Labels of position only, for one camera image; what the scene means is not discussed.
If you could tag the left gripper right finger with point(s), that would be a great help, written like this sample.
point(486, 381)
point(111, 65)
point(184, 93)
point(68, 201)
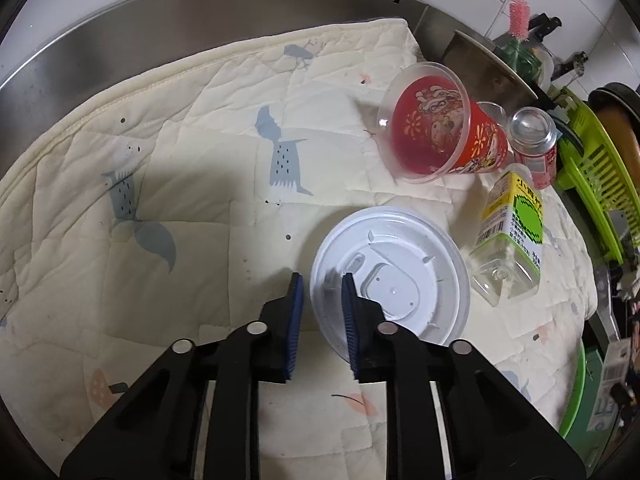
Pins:
point(450, 412)

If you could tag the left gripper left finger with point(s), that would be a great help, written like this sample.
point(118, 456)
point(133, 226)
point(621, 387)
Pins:
point(152, 430)

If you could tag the white plastic lid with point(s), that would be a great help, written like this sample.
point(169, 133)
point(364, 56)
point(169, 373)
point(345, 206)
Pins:
point(405, 263)

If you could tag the red plastic cup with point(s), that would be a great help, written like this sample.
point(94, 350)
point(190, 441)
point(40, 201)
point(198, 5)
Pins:
point(428, 126)

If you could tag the green trash basket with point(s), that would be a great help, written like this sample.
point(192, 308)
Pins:
point(575, 399)

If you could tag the clear yellow label bottle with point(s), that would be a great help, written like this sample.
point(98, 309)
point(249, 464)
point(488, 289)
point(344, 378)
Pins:
point(505, 262)

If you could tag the cream quilted mat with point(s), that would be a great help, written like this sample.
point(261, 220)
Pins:
point(175, 204)

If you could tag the lime green dish rack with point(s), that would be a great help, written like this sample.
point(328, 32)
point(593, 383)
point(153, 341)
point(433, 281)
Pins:
point(592, 166)

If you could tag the red soda can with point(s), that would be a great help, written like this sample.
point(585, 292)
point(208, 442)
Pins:
point(532, 135)

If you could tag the black wok with lid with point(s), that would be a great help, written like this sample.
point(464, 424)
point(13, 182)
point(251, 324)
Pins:
point(617, 107)

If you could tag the steel pot with lid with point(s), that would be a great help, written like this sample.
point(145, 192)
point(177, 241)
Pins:
point(485, 76)

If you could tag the green glass jar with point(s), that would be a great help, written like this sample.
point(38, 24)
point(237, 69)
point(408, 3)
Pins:
point(518, 57)

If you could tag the pink bottle brush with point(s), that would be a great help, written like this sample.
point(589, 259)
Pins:
point(519, 13)

